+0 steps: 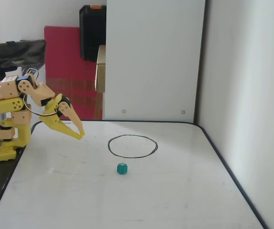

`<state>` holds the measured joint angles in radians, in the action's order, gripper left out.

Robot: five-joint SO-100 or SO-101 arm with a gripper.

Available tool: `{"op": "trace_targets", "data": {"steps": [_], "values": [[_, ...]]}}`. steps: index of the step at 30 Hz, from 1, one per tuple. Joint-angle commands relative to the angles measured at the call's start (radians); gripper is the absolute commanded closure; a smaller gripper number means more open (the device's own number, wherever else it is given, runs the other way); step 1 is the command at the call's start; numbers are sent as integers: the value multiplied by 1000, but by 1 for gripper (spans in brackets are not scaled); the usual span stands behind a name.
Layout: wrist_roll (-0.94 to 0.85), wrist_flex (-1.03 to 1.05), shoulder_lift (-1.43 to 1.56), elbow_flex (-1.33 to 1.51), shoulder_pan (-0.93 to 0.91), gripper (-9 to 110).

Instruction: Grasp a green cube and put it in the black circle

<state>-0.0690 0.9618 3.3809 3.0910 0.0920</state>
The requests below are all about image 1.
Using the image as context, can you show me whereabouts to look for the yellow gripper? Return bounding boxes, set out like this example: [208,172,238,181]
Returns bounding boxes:
[42,93,85,140]

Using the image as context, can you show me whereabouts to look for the small green cube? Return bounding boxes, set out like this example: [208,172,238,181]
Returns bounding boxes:
[117,162,129,176]

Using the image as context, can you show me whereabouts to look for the black drawn circle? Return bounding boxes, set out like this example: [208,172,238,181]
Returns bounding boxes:
[107,135,159,159]

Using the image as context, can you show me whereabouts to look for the brown cardboard box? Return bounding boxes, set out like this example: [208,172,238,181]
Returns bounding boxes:
[95,44,106,93]

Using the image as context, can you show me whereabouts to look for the red flat board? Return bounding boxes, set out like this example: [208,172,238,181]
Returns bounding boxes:
[43,25,103,121]

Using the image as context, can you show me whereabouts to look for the black bag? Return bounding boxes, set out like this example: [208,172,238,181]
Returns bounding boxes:
[0,40,47,82]

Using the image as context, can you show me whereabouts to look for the white dry-erase board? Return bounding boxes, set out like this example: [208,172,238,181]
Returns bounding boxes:
[0,120,270,229]

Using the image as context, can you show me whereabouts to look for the black plastic case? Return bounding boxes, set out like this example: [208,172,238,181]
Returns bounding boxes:
[79,4,107,62]

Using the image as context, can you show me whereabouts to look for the tall white panel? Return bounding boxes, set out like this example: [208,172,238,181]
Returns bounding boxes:
[102,0,208,124]

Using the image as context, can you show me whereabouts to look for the thin wrist servo cable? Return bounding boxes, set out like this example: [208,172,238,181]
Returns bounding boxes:
[22,93,59,118]

